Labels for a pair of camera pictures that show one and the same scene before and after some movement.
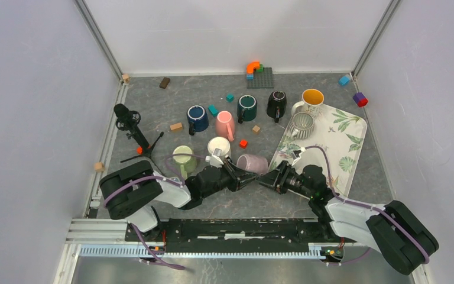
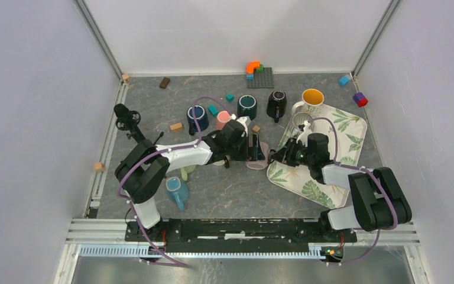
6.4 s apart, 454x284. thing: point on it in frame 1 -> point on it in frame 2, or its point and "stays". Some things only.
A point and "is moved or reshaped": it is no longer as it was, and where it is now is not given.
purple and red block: [360, 99] stays
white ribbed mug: [302, 125] stays
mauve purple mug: [252, 163] is moved or reshaped
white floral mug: [312, 99] stays
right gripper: [270, 178] -> [284, 155]
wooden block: [176, 127] stays
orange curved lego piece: [252, 65] stays
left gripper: [239, 177] -> [255, 153]
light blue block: [343, 80] stays
